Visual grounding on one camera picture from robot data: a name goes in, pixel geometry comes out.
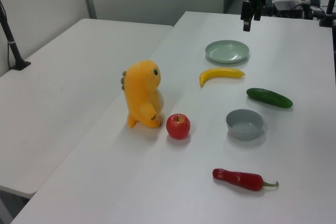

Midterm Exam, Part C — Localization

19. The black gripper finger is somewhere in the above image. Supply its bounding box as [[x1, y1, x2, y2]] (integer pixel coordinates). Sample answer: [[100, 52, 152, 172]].
[[240, 0, 253, 32], [253, 0, 263, 22]]

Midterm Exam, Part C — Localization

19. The red apple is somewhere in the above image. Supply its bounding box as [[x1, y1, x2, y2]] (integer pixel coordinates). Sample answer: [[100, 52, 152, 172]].
[[165, 113, 191, 140]]

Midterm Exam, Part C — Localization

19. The grey bowl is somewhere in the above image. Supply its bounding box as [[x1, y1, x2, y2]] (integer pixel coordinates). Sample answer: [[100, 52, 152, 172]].
[[226, 109, 265, 141]]

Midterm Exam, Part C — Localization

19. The pale green plate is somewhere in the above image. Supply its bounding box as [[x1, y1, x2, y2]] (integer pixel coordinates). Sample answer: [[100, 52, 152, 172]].
[[205, 39, 250, 65]]

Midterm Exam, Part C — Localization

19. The yellow banana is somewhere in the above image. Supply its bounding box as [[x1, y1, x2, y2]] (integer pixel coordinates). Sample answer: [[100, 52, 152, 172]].
[[198, 68, 246, 87]]

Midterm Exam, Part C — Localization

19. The green cucumber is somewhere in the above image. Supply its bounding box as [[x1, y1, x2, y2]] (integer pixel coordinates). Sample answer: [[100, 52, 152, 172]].
[[246, 88, 293, 109]]

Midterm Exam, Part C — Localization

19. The orange plush dinosaur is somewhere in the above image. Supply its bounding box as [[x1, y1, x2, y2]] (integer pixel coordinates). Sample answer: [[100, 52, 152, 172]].
[[120, 59, 166, 129]]

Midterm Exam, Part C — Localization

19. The red chili pepper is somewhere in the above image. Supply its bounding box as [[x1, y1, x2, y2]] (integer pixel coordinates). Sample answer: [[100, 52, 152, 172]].
[[212, 168, 279, 192]]

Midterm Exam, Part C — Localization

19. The black camera stand with clamp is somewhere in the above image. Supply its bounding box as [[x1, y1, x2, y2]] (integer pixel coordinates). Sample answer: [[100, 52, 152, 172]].
[[318, 0, 336, 28], [0, 0, 32, 71]]

